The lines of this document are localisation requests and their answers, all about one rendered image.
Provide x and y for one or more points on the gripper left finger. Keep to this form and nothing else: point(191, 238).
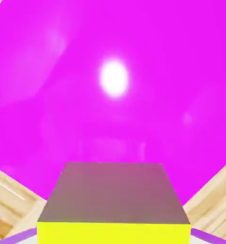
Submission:
point(27, 238)

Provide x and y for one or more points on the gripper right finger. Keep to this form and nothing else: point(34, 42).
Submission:
point(200, 239)

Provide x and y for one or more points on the small yellow cube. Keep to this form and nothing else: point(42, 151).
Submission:
point(113, 209)

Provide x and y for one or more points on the large magenta box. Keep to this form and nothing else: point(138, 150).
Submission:
point(162, 57)

